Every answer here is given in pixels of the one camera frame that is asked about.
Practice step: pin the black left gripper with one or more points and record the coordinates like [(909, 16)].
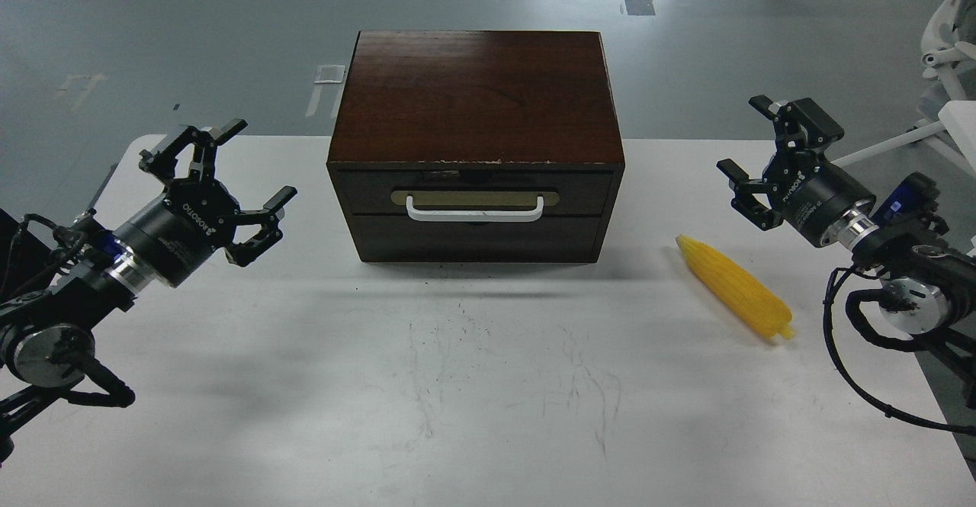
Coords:
[(179, 230)]

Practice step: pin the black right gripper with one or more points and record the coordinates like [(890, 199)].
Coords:
[(811, 192)]

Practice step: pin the yellow corn cob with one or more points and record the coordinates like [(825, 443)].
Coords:
[(758, 307)]

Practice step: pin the wooden drawer with white handle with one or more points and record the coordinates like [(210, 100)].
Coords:
[(384, 192)]

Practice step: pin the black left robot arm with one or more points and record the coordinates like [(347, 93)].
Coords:
[(62, 281)]

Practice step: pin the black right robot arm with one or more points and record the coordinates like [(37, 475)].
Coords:
[(925, 286)]

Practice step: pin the dark wooden drawer cabinet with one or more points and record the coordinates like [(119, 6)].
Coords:
[(491, 100)]

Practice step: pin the white office chair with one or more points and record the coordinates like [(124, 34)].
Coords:
[(947, 55)]

